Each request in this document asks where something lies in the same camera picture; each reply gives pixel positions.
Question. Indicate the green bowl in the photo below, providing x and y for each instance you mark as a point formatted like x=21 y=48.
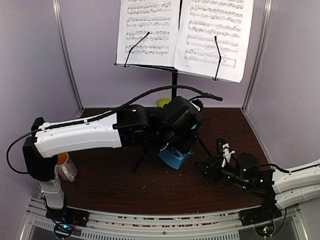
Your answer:
x=162 y=102

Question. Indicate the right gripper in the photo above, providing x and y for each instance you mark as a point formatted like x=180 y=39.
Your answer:
x=212 y=167

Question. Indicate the right aluminium corner post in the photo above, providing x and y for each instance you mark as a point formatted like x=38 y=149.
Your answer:
x=261 y=49

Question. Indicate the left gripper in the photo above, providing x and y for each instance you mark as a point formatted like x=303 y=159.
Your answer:
x=185 y=147

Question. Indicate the sheet music page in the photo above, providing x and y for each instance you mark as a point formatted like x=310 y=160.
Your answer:
x=213 y=38
x=148 y=32

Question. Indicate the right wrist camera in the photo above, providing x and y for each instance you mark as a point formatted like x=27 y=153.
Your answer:
x=223 y=149

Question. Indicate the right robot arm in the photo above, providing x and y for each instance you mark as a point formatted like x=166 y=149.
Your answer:
x=277 y=187

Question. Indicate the white patterned mug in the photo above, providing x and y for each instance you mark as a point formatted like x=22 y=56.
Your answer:
x=66 y=168

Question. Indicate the left aluminium corner post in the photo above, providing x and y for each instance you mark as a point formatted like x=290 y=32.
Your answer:
x=56 y=4

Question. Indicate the aluminium corner post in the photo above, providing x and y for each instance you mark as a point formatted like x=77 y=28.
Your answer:
x=56 y=4
x=261 y=49

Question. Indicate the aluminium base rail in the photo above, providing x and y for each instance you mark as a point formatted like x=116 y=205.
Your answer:
x=219 y=225

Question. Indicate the black music stand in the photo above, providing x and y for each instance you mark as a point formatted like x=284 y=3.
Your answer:
x=206 y=38

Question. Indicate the blue metronome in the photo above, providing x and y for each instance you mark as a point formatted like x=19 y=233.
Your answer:
x=172 y=157

